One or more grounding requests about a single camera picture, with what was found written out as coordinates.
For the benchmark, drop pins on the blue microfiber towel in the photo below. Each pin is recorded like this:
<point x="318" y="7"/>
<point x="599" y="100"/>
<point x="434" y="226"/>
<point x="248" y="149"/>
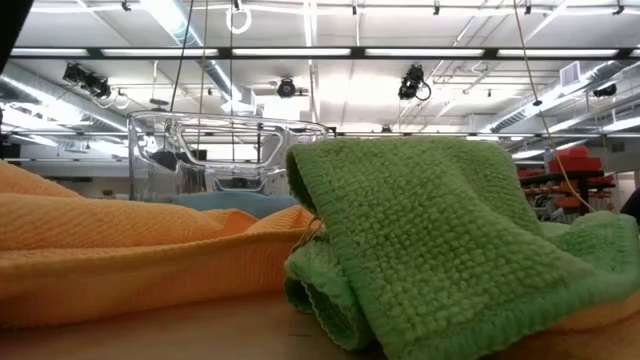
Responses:
<point x="235" y="204"/>

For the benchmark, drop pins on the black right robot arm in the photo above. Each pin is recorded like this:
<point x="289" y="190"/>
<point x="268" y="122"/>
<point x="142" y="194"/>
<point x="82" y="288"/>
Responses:
<point x="632" y="207"/>

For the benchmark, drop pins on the green microfiber towel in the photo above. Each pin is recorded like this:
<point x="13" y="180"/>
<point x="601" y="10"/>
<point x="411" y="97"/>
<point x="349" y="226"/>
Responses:
<point x="425" y="240"/>

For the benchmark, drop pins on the overhead light bar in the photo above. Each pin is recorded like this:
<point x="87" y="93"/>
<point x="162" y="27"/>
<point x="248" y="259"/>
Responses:
<point x="225" y="52"/>

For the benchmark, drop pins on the black ceiling-mounted camera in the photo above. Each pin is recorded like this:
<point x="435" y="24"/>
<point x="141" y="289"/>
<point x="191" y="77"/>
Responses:
<point x="90" y="80"/>
<point x="286" y="87"/>
<point x="605" y="91"/>
<point x="412" y="80"/>

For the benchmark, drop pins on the ceiling air vent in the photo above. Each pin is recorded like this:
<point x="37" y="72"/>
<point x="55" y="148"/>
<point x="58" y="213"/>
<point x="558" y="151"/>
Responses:
<point x="570" y="74"/>

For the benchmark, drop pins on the clear plastic bin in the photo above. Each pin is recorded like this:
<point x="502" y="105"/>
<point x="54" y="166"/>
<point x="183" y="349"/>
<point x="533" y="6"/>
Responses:
<point x="145" y="150"/>

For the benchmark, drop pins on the orange microfiber towel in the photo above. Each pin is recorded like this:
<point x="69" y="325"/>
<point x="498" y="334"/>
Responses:
<point x="575" y="335"/>
<point x="125" y="260"/>

